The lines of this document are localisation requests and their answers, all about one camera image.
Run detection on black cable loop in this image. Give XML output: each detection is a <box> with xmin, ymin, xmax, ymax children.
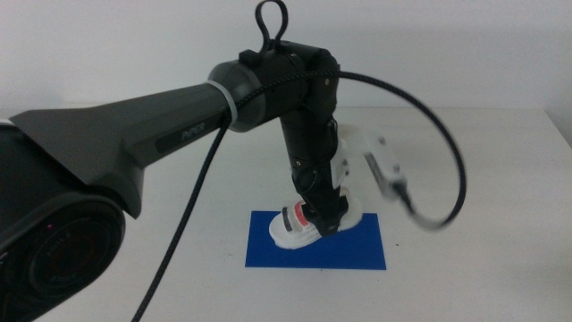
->
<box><xmin>254</xmin><ymin>0</ymin><xmax>290</xmax><ymax>51</ymax></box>

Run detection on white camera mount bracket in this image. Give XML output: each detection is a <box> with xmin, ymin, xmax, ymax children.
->
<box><xmin>332</xmin><ymin>123</ymin><xmax>381</xmax><ymax>198</ymax></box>

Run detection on blue rectangular mat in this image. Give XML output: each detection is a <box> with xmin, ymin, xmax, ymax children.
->
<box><xmin>244</xmin><ymin>209</ymin><xmax>388</xmax><ymax>271</ymax></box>

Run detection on black braided cable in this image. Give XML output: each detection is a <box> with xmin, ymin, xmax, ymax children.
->
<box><xmin>130</xmin><ymin>70</ymin><xmax>468</xmax><ymax>322</ymax></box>

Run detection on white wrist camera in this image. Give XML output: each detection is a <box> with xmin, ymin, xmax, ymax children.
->
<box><xmin>362</xmin><ymin>133</ymin><xmax>408</xmax><ymax>202</ymax></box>

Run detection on white shoe with pink strap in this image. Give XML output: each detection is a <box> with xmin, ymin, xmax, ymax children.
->
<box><xmin>267</xmin><ymin>195</ymin><xmax>364</xmax><ymax>250</ymax></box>

